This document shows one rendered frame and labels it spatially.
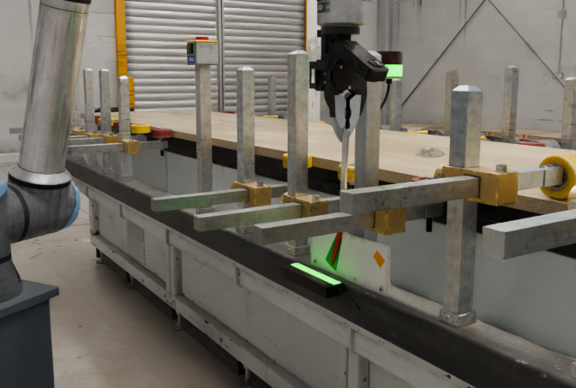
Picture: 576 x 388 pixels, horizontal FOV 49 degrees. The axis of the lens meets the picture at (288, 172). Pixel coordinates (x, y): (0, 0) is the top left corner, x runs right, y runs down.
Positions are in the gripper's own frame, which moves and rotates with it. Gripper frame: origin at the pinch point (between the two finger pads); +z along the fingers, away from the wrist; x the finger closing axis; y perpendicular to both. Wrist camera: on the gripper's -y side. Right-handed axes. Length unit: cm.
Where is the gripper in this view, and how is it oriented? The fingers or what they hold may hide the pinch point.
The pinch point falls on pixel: (345, 135)
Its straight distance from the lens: 119.0
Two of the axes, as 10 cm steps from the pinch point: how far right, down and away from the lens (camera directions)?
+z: 0.0, 9.9, 1.6
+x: -8.4, 0.8, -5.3
